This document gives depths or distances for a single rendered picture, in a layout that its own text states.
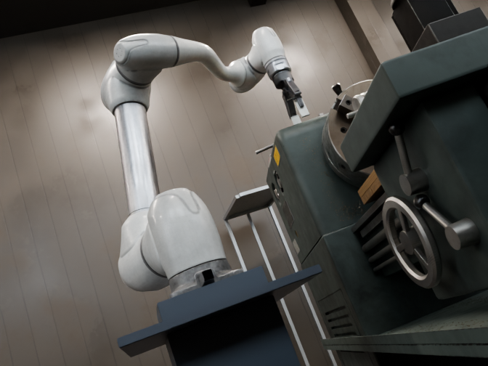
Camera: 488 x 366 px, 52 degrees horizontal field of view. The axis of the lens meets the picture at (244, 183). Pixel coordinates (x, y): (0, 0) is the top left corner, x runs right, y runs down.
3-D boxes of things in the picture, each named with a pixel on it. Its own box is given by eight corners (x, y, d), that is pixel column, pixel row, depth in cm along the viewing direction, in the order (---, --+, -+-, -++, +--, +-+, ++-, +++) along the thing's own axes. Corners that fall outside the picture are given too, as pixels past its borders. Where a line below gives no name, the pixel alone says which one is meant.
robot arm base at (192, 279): (171, 297, 108) (163, 272, 110) (169, 310, 128) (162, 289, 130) (248, 269, 113) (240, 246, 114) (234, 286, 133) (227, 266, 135)
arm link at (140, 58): (167, 23, 157) (149, 51, 167) (116, 22, 145) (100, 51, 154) (184, 57, 154) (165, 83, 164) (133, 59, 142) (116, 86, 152)
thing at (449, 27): (403, 104, 101) (391, 84, 103) (446, 89, 102) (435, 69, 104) (441, 47, 82) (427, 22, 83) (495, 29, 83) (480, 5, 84)
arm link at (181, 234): (185, 266, 113) (156, 181, 119) (152, 290, 126) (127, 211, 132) (240, 253, 123) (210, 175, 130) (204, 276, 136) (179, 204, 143)
